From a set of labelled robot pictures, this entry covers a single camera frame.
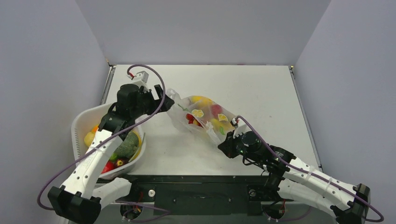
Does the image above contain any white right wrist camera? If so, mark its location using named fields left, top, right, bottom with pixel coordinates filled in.
left=230, top=115, right=248, bottom=139

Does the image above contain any red fake pepper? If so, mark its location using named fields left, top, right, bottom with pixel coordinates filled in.
left=101, top=157, right=129, bottom=174

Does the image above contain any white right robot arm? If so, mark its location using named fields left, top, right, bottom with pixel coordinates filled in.
left=218, top=131, right=370, bottom=224

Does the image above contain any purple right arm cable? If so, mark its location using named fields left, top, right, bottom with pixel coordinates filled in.
left=233, top=115, right=385, bottom=223

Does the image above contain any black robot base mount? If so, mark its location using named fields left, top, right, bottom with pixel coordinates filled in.
left=123, top=175, right=283, bottom=216

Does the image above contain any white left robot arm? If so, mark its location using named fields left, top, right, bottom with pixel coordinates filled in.
left=48, top=84, right=174, bottom=224

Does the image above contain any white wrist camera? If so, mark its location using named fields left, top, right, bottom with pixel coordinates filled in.
left=230, top=115, right=248, bottom=139
left=128, top=71, right=149, bottom=91

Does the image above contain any orange fake fruit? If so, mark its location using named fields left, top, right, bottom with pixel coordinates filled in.
left=91, top=125, right=99, bottom=133

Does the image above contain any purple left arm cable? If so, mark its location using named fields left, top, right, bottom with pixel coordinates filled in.
left=37, top=63, right=167, bottom=211

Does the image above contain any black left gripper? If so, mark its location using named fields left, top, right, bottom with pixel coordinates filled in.
left=131, top=85, right=174, bottom=119

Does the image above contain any green fake melon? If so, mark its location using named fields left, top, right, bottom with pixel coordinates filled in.
left=114, top=131, right=140, bottom=158

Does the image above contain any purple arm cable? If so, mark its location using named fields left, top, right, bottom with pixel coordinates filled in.
left=37, top=63, right=167, bottom=211
left=233, top=115, right=385, bottom=223

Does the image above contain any white plastic basket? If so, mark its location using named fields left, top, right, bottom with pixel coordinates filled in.
left=71, top=103, right=146, bottom=180

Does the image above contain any yellow fake lemon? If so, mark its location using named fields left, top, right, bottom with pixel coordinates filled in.
left=84, top=132, right=95, bottom=147

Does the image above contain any clear printed plastic bag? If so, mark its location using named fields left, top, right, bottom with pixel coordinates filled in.
left=166, top=89, right=235, bottom=146

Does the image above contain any red fake cherry bunch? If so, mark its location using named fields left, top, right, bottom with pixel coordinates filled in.
left=185, top=113, right=202, bottom=127

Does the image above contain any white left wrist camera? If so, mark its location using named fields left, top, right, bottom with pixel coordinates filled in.
left=128, top=71, right=149, bottom=91

